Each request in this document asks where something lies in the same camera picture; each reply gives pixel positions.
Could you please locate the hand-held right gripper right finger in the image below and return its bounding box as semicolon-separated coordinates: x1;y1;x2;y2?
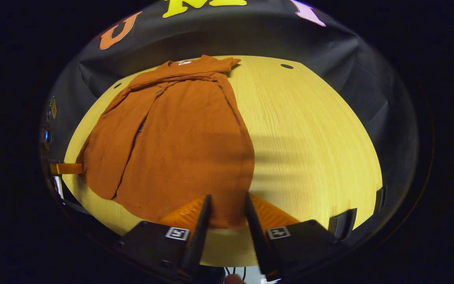
244;192;348;281

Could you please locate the rust orange button shirt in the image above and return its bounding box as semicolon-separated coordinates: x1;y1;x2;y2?
76;54;256;230

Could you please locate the black cable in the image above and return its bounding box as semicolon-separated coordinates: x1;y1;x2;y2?
224;266;248;281

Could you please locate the black backdrop cloth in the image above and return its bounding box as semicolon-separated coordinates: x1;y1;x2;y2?
40;0;421;245

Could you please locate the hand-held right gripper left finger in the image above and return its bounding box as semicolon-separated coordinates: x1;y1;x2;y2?
115;194;212;282

